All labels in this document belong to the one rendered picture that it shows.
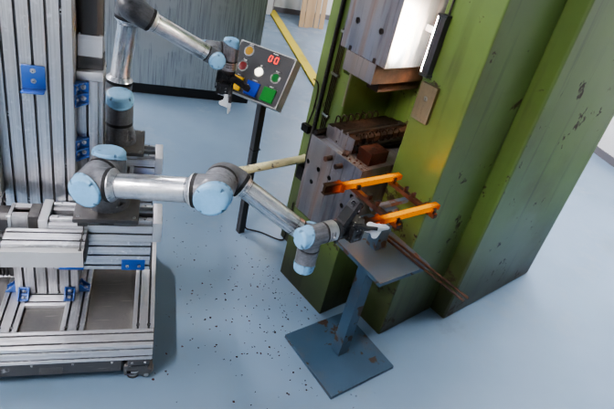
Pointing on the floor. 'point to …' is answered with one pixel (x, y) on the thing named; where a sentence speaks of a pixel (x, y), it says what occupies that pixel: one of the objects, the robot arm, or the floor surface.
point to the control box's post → (251, 161)
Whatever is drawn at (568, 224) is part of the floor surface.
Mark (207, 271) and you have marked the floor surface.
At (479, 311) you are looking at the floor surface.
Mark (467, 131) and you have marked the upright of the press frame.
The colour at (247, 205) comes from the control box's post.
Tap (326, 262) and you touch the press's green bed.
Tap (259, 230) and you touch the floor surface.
